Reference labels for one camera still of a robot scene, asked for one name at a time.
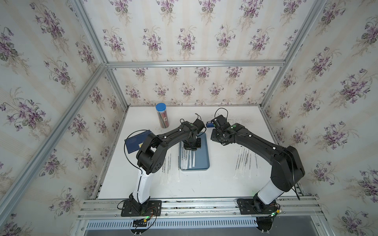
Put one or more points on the clear tube of coloured pencils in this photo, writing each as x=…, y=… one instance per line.
x=162, y=115

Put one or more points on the aluminium mounting rail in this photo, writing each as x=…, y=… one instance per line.
x=194, y=208

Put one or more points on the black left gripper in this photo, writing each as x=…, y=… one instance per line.
x=187, y=147

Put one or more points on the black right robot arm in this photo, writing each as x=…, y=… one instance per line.
x=286, y=166

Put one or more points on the dark blue book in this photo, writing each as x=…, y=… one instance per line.
x=135, y=142

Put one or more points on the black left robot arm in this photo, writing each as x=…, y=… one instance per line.
x=152, y=153

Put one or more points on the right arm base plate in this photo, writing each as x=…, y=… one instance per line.
x=252, y=206

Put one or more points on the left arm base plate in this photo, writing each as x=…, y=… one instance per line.
x=131, y=207

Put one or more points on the blue storage tray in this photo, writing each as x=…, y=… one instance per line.
x=202, y=162

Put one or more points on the blue stapler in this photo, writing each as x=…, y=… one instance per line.
x=209, y=124

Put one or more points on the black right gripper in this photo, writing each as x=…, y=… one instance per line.
x=212, y=137

